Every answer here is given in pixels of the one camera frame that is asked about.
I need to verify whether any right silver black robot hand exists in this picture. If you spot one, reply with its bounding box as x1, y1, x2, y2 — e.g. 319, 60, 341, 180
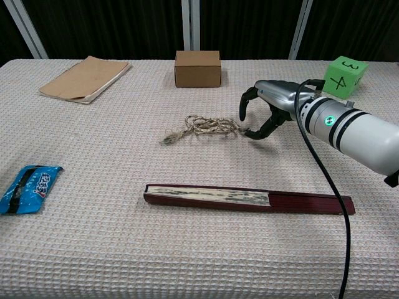
239, 79, 327, 140

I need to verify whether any beige waffle tablecloth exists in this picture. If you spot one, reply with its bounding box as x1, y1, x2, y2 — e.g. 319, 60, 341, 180
0, 58, 399, 299

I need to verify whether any brown kraft notebook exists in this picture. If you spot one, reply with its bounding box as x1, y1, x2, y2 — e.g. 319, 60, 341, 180
38, 55, 132, 105

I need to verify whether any black curtain panel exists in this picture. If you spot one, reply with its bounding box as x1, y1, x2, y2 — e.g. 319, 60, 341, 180
21, 0, 185, 60
0, 0, 34, 68
199, 0, 304, 60
296, 0, 399, 64

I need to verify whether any white metal frame post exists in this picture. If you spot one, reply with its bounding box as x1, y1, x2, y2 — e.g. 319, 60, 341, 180
181, 0, 201, 52
2, 0, 49, 60
288, 0, 314, 60

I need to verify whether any tan twisted jute rope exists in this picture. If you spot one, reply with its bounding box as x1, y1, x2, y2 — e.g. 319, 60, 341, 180
159, 114, 250, 146

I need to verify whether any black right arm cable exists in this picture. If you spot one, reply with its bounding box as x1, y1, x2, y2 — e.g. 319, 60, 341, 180
294, 78, 352, 299

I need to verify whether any dark red folded fan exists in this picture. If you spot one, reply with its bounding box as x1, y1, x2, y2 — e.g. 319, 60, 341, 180
143, 183, 357, 216

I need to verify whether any small closed cardboard box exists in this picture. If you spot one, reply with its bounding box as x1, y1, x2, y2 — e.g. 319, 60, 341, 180
174, 50, 222, 88

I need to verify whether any blue snack packet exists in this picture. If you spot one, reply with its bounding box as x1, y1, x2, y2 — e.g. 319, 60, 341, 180
0, 164, 64, 215

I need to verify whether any green numbered foam cube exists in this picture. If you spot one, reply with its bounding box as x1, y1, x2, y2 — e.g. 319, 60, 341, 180
322, 55, 369, 100

